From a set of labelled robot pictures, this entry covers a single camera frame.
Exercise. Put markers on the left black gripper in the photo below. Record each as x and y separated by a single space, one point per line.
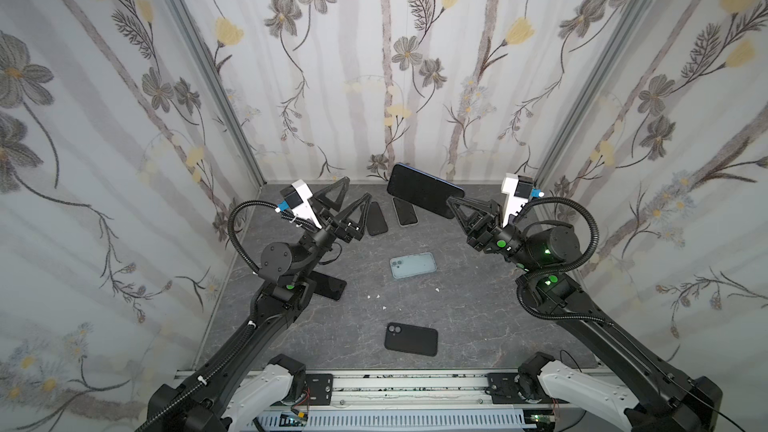
335 230

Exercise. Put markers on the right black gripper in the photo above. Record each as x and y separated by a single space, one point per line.
480 231

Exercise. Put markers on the black phone case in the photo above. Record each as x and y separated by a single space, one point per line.
376 223
411 339

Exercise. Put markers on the black phone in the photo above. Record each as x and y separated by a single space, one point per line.
423 190
405 212
328 286

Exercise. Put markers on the pale blue phone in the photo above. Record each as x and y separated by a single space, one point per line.
412 265

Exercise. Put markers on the black phone case front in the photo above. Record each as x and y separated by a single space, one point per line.
411 339

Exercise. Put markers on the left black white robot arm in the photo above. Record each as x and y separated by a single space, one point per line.
222 395

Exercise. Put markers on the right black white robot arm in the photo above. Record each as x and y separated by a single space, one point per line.
653 395

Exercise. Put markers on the small green circuit board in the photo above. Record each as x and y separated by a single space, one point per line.
295 419

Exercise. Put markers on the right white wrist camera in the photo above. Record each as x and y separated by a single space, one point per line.
518 191

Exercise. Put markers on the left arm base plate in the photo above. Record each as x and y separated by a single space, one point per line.
317 390

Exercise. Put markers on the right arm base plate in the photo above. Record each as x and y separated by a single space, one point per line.
514 388

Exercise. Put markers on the aluminium front rail frame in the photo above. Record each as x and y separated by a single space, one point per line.
423 390

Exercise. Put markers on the white slotted cable duct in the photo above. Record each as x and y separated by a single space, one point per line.
401 420

